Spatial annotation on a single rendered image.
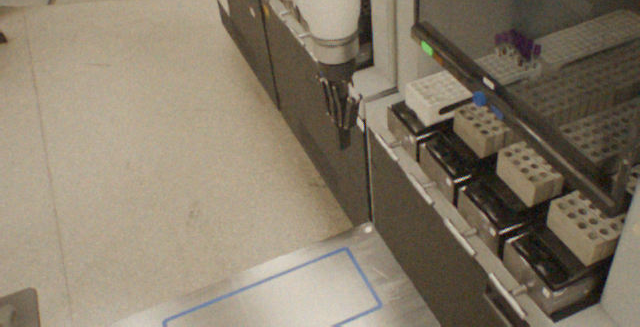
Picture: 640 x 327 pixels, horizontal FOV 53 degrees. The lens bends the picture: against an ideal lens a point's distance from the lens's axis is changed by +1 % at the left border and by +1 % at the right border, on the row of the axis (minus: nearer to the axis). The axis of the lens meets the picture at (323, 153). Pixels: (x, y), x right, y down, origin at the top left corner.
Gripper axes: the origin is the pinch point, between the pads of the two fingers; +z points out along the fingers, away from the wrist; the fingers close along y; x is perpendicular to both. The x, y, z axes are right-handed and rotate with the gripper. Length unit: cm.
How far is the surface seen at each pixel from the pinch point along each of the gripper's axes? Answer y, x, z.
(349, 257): -25.7, 18.3, 2.4
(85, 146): 153, 31, 85
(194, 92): 155, -24, 84
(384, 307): -37.8, 20.3, 2.4
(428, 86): -1.6, -23.2, -2.2
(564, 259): -50, -9, 2
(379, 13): 22.5, -29.2, -8.4
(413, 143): -7.5, -13.5, 5.3
